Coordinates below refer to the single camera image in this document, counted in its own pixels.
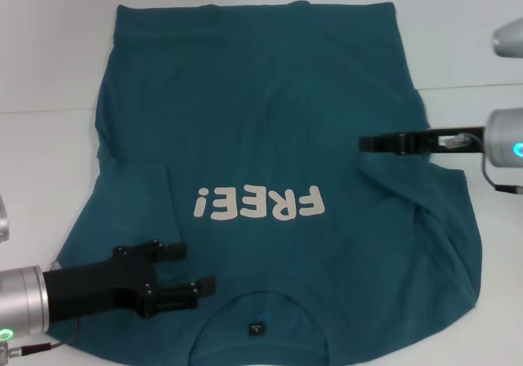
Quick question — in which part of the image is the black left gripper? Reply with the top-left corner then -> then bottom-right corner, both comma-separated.
42,239 -> 217,325

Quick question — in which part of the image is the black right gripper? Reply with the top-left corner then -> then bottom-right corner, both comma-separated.
358,125 -> 486,158

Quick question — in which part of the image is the teal t-shirt with FREE print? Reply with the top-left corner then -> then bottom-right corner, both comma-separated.
44,1 -> 484,366

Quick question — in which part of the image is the right arm cable with plug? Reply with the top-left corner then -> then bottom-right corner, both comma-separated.
443,132 -> 523,194

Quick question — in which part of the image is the arm cable with plug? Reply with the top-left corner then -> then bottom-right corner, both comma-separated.
443,132 -> 523,194
0,319 -> 82,359

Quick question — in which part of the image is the left arm cable with plug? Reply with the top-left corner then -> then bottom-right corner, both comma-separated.
0,319 -> 82,359

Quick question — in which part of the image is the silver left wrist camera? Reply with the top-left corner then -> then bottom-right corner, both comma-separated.
0,194 -> 10,243

